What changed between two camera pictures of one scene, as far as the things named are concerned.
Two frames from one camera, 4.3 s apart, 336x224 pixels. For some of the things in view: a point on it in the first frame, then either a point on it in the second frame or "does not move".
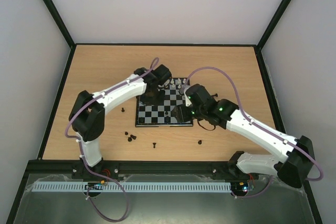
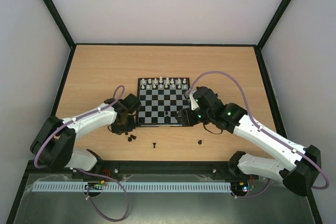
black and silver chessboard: (161, 115) does not move
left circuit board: (95, 185) does not move
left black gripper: (159, 100) to (132, 125)
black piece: (167, 119) does not move
